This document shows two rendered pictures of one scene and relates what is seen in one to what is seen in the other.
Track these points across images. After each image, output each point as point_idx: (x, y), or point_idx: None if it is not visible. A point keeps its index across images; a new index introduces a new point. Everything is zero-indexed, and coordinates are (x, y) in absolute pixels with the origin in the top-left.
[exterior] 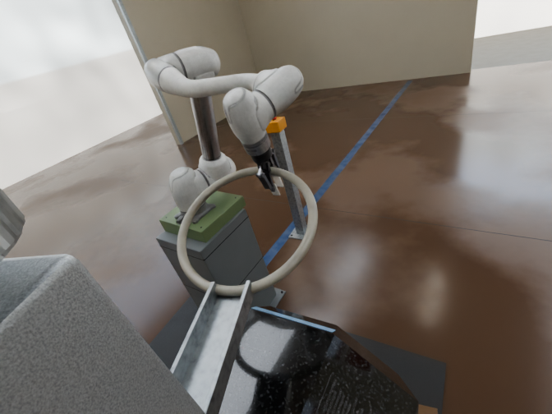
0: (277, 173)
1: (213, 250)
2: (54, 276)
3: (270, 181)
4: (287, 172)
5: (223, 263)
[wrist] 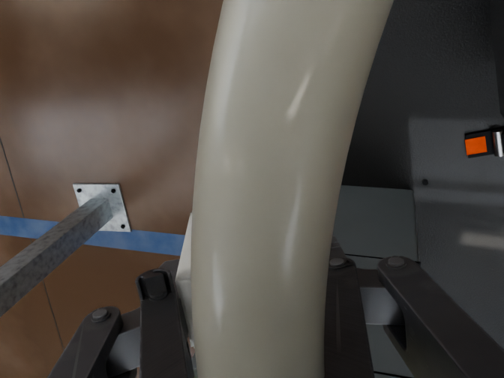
0: (324, 271)
1: (382, 376)
2: None
3: (362, 307)
4: (296, 76)
5: (371, 325)
